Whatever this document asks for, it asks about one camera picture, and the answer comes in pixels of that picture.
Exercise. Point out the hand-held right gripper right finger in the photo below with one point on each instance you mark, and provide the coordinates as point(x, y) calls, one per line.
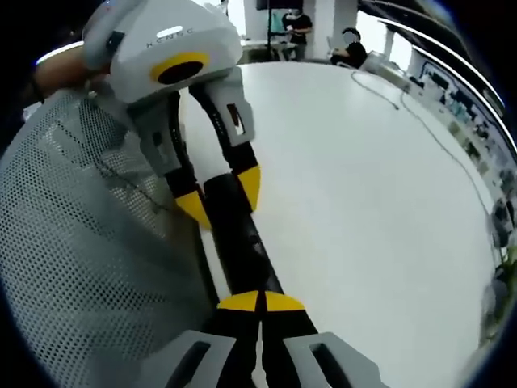
point(299, 343)

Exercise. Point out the grey mesh chair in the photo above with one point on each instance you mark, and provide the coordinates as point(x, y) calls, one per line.
point(81, 242)

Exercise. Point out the black remote control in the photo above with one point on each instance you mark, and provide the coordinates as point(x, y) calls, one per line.
point(242, 250)

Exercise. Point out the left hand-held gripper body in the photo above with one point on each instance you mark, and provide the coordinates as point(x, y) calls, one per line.
point(161, 36)

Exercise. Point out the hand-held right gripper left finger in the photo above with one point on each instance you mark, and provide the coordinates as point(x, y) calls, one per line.
point(226, 343)

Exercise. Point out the grey headset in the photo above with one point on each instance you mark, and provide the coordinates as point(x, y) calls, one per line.
point(502, 224)

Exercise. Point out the white cabinet counter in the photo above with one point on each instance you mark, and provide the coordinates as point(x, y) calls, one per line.
point(456, 101)

